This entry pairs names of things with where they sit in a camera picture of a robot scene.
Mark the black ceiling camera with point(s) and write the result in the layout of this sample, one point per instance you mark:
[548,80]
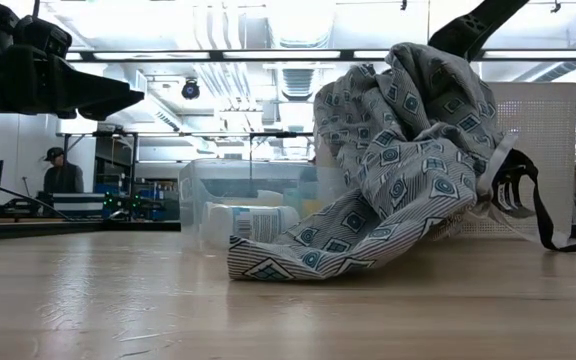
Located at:
[190,89]

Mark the small yellow plastic basket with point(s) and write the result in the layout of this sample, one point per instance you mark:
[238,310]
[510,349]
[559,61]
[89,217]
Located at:
[313,206]

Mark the clear plastic container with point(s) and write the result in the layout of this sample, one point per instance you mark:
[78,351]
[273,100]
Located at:
[218,180]

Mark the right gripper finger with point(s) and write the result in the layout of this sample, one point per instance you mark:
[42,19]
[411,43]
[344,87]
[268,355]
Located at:
[473,25]

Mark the silver ceiling duct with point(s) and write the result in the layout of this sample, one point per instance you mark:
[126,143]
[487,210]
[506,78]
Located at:
[300,25]

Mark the person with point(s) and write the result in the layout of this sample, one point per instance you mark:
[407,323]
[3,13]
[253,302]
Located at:
[63,175]

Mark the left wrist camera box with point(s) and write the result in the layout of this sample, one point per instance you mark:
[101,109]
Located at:
[43,37]

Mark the large white plastic basket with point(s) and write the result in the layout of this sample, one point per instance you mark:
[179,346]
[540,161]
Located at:
[538,150]

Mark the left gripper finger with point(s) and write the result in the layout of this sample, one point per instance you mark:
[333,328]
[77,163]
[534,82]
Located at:
[103,97]

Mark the grey patterned hospital gown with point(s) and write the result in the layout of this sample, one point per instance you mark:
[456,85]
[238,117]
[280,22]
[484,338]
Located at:
[408,160]

